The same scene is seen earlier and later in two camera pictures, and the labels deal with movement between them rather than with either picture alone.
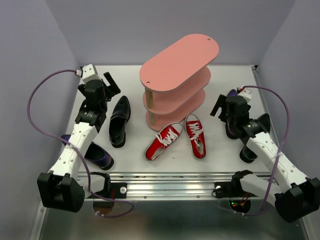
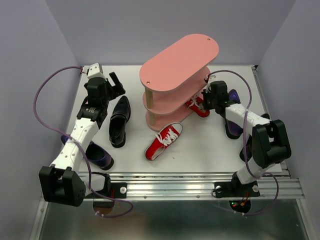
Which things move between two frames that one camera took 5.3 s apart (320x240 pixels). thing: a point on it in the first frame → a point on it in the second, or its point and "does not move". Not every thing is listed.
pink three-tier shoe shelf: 174,80 does not move
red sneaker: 164,138 does not move
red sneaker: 196,134 → 195,104
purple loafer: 95,154 does not move
